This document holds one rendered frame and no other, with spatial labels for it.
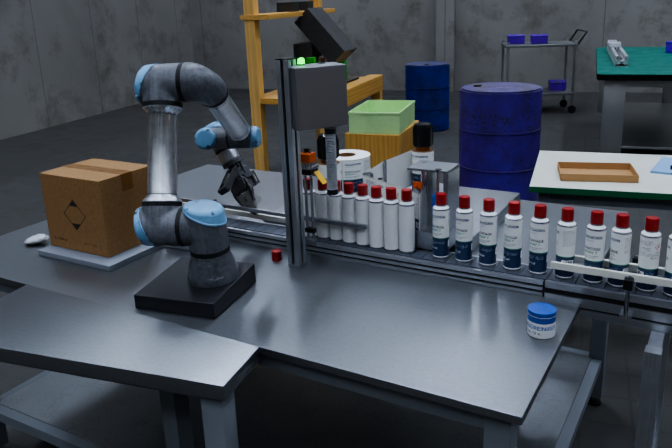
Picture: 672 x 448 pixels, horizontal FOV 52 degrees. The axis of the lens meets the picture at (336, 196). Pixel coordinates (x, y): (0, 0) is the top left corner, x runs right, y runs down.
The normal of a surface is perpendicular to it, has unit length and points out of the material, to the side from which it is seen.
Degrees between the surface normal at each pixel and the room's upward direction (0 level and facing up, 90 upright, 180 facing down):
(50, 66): 90
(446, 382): 0
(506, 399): 0
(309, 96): 90
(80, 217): 90
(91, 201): 90
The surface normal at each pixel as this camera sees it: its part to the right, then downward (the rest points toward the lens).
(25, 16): 0.94, 0.06
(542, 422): -0.04, -0.96
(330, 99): 0.43, 0.24
